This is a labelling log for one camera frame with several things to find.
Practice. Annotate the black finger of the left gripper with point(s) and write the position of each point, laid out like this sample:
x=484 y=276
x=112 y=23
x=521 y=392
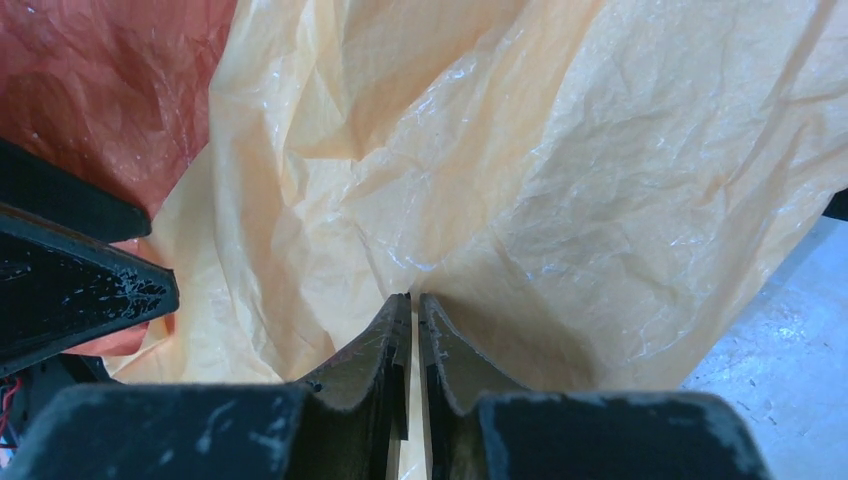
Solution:
x=60 y=289

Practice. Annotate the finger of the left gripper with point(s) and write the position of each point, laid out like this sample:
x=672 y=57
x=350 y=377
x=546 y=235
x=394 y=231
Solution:
x=33 y=185

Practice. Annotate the yellow wrapping paper sheet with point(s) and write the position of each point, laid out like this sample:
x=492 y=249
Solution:
x=593 y=189

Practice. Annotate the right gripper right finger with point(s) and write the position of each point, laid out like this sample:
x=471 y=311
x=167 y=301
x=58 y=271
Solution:
x=480 y=423

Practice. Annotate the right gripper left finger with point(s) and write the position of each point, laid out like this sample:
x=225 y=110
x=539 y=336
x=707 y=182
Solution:
x=346 y=419

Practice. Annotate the orange wrapping paper sheet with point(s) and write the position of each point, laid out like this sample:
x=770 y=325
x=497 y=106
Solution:
x=115 y=93

